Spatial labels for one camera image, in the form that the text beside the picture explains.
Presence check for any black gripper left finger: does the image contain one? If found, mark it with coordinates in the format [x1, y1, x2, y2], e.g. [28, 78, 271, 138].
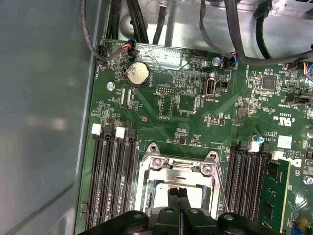
[78, 187, 183, 235]

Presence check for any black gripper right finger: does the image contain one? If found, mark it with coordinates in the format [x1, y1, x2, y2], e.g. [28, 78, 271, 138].
[179, 188, 282, 235]

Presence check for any CPU with silver top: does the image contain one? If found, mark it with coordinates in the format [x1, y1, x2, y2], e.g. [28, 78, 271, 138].
[153, 181, 205, 212]

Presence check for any wire locking lever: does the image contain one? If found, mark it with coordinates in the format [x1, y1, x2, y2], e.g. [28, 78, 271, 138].
[215, 167, 230, 213]

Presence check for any metal socket cover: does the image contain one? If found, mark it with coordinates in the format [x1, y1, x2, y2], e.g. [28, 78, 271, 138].
[144, 166, 218, 218]

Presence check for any CPU socket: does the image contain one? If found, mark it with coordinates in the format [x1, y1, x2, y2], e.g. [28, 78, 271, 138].
[134, 143, 223, 220]

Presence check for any green RAM stick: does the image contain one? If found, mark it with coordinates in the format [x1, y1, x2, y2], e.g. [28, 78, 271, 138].
[258, 159, 291, 235]

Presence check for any green motherboard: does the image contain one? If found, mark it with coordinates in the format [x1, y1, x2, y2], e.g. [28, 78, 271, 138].
[74, 38, 313, 235]

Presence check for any white square sticker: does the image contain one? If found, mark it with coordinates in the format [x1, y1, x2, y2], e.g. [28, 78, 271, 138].
[277, 135, 293, 149]

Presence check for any internal USB port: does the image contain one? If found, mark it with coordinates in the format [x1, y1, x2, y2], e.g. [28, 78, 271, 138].
[202, 75, 218, 99]

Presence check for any silver coin cell battery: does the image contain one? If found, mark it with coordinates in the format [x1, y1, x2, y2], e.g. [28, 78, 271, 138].
[125, 61, 150, 87]

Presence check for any black square chip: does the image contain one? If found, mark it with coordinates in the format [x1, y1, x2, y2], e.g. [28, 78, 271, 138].
[262, 77, 276, 90]

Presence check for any grey open PC case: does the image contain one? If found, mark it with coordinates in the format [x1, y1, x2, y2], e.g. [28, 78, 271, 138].
[0, 0, 313, 235]

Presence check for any thick dark grey wire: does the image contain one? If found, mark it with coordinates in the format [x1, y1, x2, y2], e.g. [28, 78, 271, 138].
[224, 0, 313, 66]

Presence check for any thin grey wire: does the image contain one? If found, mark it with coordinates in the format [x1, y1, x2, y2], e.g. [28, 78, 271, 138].
[79, 0, 134, 65]
[198, 0, 237, 65]

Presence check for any black wire bundle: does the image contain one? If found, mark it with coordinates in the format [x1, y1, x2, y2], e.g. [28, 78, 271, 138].
[126, 0, 150, 45]

